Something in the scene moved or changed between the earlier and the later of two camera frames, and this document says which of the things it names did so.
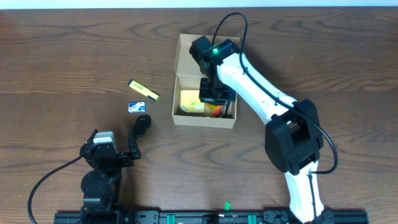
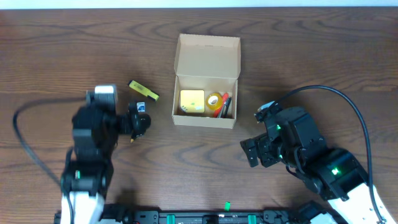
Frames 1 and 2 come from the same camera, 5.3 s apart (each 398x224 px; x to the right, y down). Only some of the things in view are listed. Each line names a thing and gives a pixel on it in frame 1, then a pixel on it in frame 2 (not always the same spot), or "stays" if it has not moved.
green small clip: x=227 y=206 stays
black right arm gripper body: x=216 y=95 to x=259 y=148
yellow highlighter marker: x=145 y=91 stays
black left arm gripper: x=121 y=158 to x=137 y=121
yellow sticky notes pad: x=190 y=101 stays
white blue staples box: x=136 y=107 stays
